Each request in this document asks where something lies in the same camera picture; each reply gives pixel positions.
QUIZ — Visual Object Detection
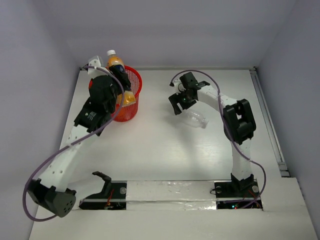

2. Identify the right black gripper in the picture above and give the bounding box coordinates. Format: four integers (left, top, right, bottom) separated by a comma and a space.
168, 88, 197, 115

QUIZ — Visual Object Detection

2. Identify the large clear plastic bottle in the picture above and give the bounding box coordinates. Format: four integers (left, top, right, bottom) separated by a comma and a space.
183, 109, 209, 129

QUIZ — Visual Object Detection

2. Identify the orange juice bottle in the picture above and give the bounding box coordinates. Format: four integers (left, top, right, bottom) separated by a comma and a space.
106, 49, 136, 106

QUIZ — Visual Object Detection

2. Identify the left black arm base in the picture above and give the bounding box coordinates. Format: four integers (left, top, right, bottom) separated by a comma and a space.
78, 171, 127, 210

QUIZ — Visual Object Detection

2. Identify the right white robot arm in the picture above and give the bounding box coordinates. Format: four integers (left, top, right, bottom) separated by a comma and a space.
168, 70, 257, 196

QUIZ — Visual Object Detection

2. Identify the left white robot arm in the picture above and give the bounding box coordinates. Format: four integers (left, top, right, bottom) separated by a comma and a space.
22, 65, 131, 222

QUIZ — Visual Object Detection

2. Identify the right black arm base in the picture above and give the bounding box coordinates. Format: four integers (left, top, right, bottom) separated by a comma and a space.
210, 174, 263, 210

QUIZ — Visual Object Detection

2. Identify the red mesh plastic bin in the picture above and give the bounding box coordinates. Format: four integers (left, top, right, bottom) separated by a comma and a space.
85, 66, 142, 122

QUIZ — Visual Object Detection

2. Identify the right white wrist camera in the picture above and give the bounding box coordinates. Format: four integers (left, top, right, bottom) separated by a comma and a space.
169, 78, 185, 95

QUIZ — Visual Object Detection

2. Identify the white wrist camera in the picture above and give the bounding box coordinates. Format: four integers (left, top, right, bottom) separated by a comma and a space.
84, 55, 106, 79
169, 78, 185, 95

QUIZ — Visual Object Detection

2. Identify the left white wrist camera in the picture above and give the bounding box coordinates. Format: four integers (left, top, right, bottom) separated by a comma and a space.
84, 55, 106, 79

